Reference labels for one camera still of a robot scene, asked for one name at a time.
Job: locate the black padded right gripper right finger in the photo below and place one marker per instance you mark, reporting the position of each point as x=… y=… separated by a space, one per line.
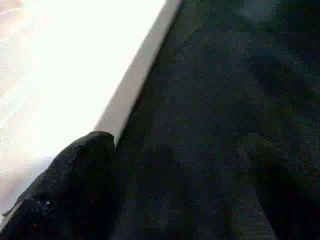
x=290 y=195

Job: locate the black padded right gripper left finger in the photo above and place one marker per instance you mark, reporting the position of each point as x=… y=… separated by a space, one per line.
x=60 y=195

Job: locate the white plastic table top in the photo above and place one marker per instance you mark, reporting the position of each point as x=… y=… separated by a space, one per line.
x=65 y=75

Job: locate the black work mat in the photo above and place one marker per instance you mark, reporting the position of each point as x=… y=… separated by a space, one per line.
x=225 y=90

